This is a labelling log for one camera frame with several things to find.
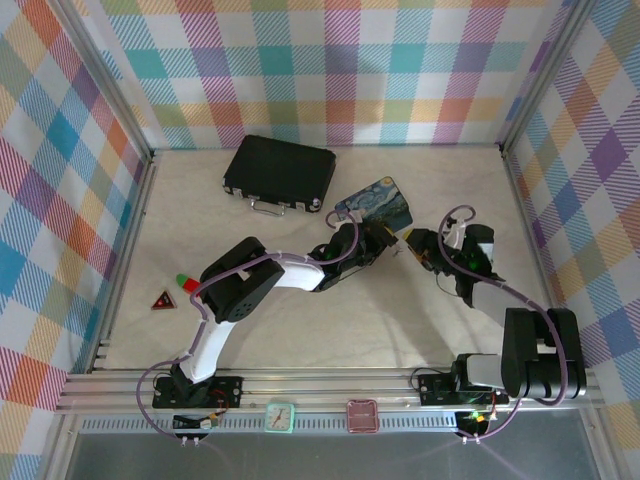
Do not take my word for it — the Starry Night notebook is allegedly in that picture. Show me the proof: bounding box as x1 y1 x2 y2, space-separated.
333 174 417 235

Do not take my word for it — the red green capsule toy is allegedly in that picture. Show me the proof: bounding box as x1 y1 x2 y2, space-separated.
175 272 202 295

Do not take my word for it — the pink square box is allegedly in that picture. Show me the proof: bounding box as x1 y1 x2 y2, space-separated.
346 398 380 433

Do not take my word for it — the perforated metal strip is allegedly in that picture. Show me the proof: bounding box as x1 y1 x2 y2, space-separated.
78 416 592 435

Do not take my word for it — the teal square clock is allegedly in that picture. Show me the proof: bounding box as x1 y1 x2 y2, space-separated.
263 401 296 433

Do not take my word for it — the red triangle toy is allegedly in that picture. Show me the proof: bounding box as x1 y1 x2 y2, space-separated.
150 289 179 312

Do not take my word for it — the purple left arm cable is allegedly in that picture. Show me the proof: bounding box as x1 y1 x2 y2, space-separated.
136 210 362 444

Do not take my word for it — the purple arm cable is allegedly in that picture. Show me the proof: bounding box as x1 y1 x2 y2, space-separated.
136 210 362 444
437 203 572 444

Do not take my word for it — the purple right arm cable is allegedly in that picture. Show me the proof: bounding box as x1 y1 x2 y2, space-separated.
437 203 572 444

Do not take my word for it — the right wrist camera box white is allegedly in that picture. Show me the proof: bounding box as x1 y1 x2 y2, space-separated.
446 218 472 250

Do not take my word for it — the aluminium side rail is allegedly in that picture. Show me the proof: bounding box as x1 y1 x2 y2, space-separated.
499 144 574 369
88 149 157 374

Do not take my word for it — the black briefcase with metal handle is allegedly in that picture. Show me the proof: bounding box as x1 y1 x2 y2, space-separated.
222 134 337 218

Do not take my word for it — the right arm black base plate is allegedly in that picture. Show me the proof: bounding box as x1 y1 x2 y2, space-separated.
416 372 511 407

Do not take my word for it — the aluminium mounting rail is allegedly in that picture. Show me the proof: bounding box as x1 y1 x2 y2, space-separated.
54 368 602 417

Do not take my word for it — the small connector board with wires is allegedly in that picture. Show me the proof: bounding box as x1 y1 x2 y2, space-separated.
456 408 497 427
172 411 222 433

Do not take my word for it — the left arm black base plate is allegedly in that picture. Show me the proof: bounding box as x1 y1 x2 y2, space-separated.
151 374 245 409

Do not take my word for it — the aluminium frame post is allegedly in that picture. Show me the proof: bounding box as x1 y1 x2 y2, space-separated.
53 0 155 162
498 0 597 154

